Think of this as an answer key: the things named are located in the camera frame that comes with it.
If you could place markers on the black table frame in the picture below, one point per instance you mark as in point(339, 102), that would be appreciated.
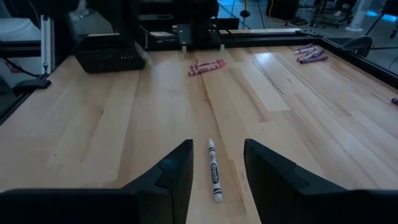
point(264, 39)

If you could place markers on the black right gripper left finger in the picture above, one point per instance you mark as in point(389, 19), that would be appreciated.
point(93, 205)

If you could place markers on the white pedestal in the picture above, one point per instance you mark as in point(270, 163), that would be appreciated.
point(359, 15)

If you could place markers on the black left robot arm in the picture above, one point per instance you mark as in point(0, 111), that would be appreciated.
point(199, 18)

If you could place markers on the silver aluminium post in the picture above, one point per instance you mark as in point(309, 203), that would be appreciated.
point(47, 43)

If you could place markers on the white crayon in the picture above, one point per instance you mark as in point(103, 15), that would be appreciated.
point(308, 50)
point(214, 174)

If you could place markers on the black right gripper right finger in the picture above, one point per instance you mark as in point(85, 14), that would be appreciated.
point(311, 202)

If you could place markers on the black plastic basket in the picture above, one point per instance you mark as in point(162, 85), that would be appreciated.
point(109, 59)

